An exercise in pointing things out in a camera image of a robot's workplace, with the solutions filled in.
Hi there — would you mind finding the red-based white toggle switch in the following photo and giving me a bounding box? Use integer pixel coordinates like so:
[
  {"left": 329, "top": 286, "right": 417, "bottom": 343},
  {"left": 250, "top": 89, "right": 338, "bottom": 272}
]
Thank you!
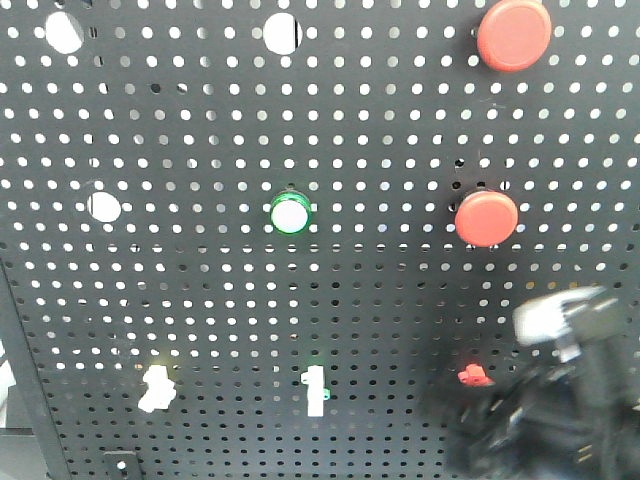
[{"left": 457, "top": 363, "right": 495, "bottom": 387}]

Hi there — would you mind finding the green round push button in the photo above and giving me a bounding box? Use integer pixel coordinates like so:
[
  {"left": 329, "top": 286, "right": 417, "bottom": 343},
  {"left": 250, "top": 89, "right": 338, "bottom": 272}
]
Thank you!
[{"left": 269, "top": 189, "right": 312, "bottom": 235}]

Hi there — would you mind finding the lower red mushroom button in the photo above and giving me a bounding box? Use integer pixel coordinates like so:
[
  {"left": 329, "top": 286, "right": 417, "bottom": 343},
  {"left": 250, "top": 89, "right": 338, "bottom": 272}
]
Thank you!
[{"left": 454, "top": 190, "right": 519, "bottom": 247}]

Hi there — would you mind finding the yellow-based white toggle switch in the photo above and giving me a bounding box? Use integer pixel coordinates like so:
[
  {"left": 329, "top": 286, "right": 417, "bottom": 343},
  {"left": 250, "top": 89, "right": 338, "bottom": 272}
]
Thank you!
[{"left": 137, "top": 365, "right": 177, "bottom": 413}]

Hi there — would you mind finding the green-based white toggle switch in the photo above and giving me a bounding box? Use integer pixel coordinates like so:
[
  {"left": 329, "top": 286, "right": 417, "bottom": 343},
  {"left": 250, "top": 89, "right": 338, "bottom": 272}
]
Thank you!
[{"left": 300, "top": 365, "right": 331, "bottom": 418}]

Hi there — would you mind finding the upper red mushroom button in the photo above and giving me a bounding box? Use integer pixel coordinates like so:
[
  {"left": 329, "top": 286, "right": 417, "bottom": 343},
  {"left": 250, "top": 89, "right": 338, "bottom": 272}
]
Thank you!
[{"left": 476, "top": 0, "right": 552, "bottom": 73}]

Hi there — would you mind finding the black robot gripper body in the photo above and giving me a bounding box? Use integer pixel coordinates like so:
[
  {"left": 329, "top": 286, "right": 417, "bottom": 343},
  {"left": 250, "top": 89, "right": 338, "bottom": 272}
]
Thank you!
[{"left": 423, "top": 294, "right": 639, "bottom": 479}]

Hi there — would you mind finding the left black pegboard clamp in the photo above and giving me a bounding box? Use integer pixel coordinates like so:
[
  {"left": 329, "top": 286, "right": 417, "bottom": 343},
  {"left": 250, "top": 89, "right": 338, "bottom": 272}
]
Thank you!
[{"left": 103, "top": 451, "right": 143, "bottom": 480}]

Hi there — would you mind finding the black perforated pegboard panel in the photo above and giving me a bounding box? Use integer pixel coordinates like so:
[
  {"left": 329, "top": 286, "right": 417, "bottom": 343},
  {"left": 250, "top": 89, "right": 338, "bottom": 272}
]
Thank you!
[{"left": 1, "top": 1, "right": 639, "bottom": 479}]

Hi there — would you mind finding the red mushroom button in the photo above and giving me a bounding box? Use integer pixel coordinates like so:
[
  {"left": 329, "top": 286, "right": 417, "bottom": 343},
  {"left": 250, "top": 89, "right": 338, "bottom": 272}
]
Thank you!
[
  {"left": 454, "top": 190, "right": 519, "bottom": 247},
  {"left": 476, "top": 0, "right": 552, "bottom": 73}
]

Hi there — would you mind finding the white gripper-mounted camera box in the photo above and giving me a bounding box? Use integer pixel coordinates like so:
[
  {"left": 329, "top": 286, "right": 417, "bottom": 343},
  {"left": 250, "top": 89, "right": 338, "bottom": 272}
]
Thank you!
[{"left": 512, "top": 286, "right": 605, "bottom": 363}]

